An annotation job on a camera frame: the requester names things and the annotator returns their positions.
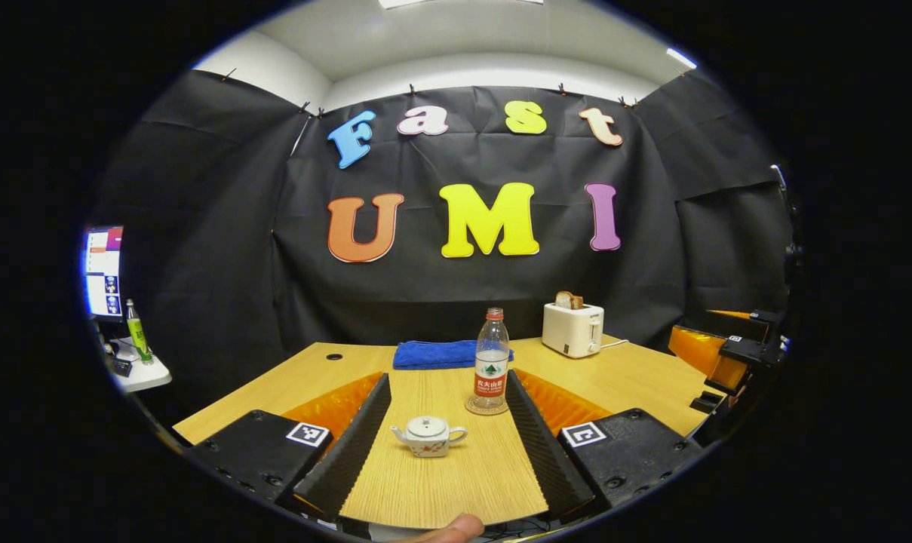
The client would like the white side table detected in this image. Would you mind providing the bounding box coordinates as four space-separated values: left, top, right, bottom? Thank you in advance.
109 337 173 394

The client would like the green drink bottle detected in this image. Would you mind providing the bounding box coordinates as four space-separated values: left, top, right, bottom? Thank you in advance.
126 299 153 365

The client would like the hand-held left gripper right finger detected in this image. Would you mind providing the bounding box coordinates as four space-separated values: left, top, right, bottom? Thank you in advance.
505 368 705 523

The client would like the clear plastic water bottle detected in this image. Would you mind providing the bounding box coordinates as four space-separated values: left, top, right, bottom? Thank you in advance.
473 307 511 412

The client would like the computer monitor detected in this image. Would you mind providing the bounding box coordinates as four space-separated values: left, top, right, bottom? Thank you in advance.
84 225 124 321

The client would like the black backdrop cloth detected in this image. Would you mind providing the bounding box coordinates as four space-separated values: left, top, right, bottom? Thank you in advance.
86 68 796 423

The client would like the white floral teacup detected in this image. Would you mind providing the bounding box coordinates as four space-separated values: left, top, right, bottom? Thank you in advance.
390 416 468 459

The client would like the white toaster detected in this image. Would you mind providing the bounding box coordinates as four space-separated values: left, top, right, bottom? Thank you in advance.
542 302 605 359

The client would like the round brown coaster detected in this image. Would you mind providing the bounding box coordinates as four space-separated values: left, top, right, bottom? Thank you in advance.
465 394 511 416

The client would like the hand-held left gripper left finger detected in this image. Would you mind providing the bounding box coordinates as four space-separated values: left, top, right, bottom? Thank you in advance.
186 372 392 521

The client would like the folded blue towel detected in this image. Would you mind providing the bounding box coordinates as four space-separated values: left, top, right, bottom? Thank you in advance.
392 339 514 370

